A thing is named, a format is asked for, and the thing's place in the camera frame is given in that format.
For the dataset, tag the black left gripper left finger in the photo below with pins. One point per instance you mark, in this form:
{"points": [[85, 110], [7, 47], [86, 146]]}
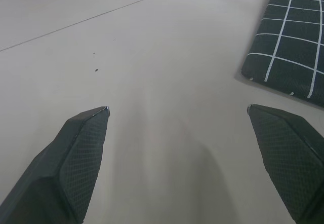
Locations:
{"points": [[63, 173]]}

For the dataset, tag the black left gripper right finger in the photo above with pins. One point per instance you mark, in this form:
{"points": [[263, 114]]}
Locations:
{"points": [[286, 158]]}

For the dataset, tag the dark green checked folded cloth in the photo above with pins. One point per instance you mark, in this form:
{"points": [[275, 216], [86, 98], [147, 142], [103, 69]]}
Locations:
{"points": [[286, 46]]}

